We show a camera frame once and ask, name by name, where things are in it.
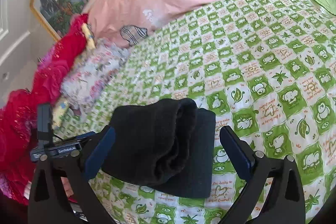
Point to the red sequined cloth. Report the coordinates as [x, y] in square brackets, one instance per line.
[19, 115]

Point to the green checkered cartoon bedsheet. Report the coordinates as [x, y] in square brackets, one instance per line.
[264, 67]

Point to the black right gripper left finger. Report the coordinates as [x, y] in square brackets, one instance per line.
[48, 202]

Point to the floral white blanket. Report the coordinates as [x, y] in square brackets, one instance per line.
[82, 87]

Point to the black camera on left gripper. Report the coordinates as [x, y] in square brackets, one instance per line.
[45, 132]

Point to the black pants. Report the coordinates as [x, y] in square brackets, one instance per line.
[167, 146]

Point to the left hand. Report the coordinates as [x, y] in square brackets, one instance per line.
[67, 187]

